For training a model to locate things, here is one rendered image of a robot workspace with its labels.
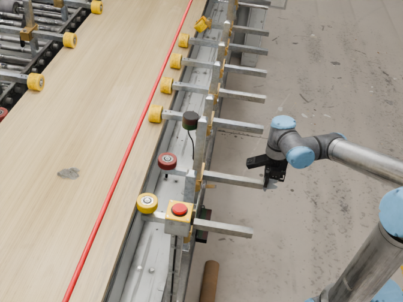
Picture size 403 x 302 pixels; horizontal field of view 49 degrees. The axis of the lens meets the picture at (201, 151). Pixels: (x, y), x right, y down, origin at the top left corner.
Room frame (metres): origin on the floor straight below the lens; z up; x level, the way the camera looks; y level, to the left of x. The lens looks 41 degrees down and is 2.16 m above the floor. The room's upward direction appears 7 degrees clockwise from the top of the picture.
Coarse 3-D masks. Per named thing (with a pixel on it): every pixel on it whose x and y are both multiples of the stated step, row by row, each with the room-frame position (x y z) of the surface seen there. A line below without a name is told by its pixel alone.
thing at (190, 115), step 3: (189, 111) 1.36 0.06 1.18; (192, 111) 1.37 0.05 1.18; (186, 114) 1.34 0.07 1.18; (189, 114) 1.34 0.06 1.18; (192, 114) 1.35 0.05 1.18; (195, 114) 1.35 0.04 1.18; (186, 117) 1.32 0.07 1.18; (189, 117) 1.33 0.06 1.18; (192, 117) 1.33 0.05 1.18; (195, 117) 1.33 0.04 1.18; (195, 129) 1.32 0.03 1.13; (189, 132) 1.34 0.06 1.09; (195, 132) 1.33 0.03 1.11; (189, 135) 1.34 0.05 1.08; (192, 138) 1.34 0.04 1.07; (192, 141) 1.34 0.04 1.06
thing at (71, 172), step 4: (64, 168) 1.24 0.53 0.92; (68, 168) 1.26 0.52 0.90; (72, 168) 1.25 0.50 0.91; (76, 168) 1.26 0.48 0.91; (60, 172) 1.22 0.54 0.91; (64, 172) 1.23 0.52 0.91; (68, 172) 1.23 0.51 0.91; (72, 172) 1.23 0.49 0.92; (76, 172) 1.24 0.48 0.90; (60, 176) 1.21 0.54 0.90; (64, 176) 1.21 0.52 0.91; (68, 176) 1.21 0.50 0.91; (72, 176) 1.21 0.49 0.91; (76, 176) 1.22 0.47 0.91
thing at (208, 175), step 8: (176, 168) 1.38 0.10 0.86; (184, 168) 1.39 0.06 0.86; (184, 176) 1.37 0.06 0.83; (208, 176) 1.36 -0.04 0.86; (216, 176) 1.36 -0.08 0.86; (224, 176) 1.37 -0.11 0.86; (232, 176) 1.37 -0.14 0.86; (240, 176) 1.38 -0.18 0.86; (232, 184) 1.35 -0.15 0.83; (240, 184) 1.35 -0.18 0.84; (248, 184) 1.35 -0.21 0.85; (256, 184) 1.35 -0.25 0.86
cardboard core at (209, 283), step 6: (210, 264) 1.47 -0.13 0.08; (216, 264) 1.48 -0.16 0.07; (204, 270) 1.45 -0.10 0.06; (210, 270) 1.43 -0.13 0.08; (216, 270) 1.45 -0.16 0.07; (204, 276) 1.40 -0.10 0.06; (210, 276) 1.40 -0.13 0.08; (216, 276) 1.41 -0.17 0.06; (204, 282) 1.36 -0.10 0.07; (210, 282) 1.36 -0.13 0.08; (216, 282) 1.38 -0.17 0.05; (204, 288) 1.32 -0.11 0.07; (210, 288) 1.32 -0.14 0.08; (204, 294) 1.28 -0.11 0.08; (210, 294) 1.29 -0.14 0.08; (204, 300) 1.25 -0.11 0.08; (210, 300) 1.26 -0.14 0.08
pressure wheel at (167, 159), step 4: (168, 152) 1.42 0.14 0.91; (160, 156) 1.39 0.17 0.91; (164, 156) 1.40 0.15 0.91; (168, 156) 1.39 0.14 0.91; (172, 156) 1.40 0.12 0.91; (160, 160) 1.37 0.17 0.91; (164, 160) 1.38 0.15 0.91; (168, 160) 1.38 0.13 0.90; (172, 160) 1.38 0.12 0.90; (176, 160) 1.38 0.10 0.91; (160, 164) 1.36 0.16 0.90; (164, 164) 1.35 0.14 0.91; (168, 164) 1.35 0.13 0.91; (172, 164) 1.36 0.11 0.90; (176, 164) 1.39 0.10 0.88; (164, 168) 1.35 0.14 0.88; (168, 168) 1.35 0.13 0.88; (172, 168) 1.36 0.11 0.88
